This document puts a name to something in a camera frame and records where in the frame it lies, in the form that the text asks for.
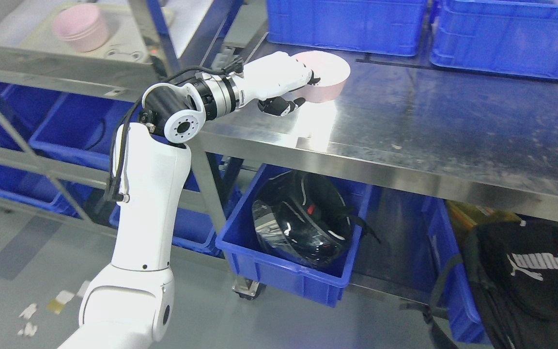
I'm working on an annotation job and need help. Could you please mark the blue bin shelf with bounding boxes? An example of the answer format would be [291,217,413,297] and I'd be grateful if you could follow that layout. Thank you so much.
[0,165,80,217]
[29,92,149,171]

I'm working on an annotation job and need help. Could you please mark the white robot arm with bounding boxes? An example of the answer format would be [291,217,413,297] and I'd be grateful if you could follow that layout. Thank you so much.
[60,66,250,349]

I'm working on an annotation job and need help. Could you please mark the pink ikea bowl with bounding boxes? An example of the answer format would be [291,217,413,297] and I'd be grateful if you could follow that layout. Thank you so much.
[292,50,351,103]

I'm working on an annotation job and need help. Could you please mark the blue crate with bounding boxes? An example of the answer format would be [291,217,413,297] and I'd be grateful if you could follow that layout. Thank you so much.
[266,0,428,57]
[430,0,558,79]

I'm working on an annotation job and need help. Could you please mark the black puma backpack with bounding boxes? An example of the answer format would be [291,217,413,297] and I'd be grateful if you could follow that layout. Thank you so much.
[401,219,558,349]

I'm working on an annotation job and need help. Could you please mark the blue bin shelf upper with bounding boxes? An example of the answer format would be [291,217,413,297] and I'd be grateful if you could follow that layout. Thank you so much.
[29,92,149,171]

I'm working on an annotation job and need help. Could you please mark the blue crate top right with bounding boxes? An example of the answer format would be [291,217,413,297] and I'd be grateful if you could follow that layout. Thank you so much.
[430,0,558,79]

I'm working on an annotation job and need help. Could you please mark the steel table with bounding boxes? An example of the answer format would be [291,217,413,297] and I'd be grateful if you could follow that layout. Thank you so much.
[189,49,558,228]

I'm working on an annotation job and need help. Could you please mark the blue bin holding helmet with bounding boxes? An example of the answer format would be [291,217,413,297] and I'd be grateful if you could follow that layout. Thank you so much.
[217,164,373,307]

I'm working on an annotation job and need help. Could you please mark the blue crate top left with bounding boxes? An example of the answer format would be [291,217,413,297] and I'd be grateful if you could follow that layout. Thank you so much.
[266,0,428,57]

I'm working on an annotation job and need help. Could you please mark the steel shelf rack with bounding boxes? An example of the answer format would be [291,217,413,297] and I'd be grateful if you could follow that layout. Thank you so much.
[0,0,241,253]

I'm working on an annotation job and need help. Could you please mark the white foam sheet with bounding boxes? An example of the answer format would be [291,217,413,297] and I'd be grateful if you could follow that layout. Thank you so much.
[0,0,213,63]

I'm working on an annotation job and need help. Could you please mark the blue bin behind backpack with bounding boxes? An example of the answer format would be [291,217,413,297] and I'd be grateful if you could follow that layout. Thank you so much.
[421,196,490,345]

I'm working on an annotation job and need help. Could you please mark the stacked pink bowls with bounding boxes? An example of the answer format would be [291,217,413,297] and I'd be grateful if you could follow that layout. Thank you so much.
[51,3,110,52]

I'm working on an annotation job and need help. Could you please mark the black helmet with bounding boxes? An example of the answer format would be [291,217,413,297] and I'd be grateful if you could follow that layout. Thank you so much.
[251,170,382,270]

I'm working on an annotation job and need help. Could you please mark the blue bin shelf lower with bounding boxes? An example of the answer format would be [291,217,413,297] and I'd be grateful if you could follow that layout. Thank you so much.
[0,165,80,217]

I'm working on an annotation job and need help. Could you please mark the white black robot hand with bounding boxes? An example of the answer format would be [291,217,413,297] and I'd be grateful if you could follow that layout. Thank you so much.
[230,51,321,117]

